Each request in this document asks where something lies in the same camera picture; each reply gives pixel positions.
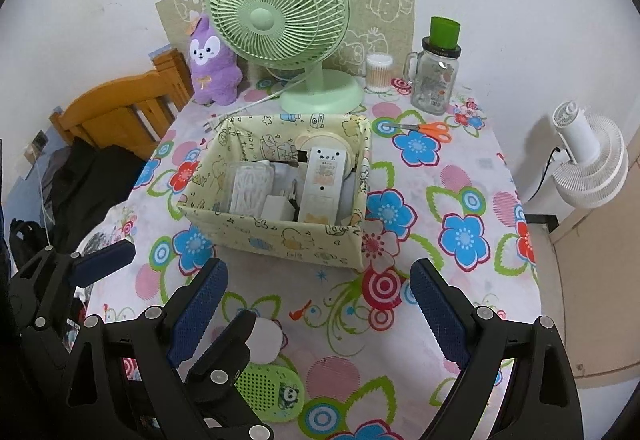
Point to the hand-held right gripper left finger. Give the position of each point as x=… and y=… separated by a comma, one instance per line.
x=200, y=310

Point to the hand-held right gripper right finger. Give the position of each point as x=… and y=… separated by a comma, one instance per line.
x=440, y=315

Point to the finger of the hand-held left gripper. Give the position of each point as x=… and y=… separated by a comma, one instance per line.
x=105, y=260
x=235, y=340

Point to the white rounded plastic device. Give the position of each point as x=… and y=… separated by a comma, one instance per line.
x=267, y=340

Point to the green perforated case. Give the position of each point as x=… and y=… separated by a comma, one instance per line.
x=265, y=392

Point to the yellow printed fabric storage box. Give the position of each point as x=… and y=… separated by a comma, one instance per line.
x=280, y=240

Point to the white charger block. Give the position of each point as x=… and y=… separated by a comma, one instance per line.
x=275, y=207

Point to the clear box of floss picks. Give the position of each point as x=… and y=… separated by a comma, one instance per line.
x=247, y=187

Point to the white oblong remote-like device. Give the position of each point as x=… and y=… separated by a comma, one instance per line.
x=322, y=180

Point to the dark clothing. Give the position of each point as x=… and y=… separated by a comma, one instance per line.
x=90, y=185

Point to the floral tablecloth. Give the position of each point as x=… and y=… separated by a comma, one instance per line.
x=450, y=200

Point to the beige cabinet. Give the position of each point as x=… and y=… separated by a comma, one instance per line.
x=595, y=280

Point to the cream round container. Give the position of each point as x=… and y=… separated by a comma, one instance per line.
x=325, y=139

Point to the white clip fan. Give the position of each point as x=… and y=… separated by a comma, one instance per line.
x=595, y=170

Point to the purple plush toy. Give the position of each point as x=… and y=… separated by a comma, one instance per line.
x=212, y=70

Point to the glass jar with green lid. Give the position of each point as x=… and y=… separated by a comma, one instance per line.
x=432, y=80

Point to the cotton swab container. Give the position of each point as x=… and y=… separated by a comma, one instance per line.
x=380, y=72

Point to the green desk fan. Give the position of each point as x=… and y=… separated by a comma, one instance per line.
x=270, y=15

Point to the wooden chair frame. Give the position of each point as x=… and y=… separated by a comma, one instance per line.
x=115, y=105

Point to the beige cartoon wall mat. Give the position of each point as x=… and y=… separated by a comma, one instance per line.
x=380, y=0

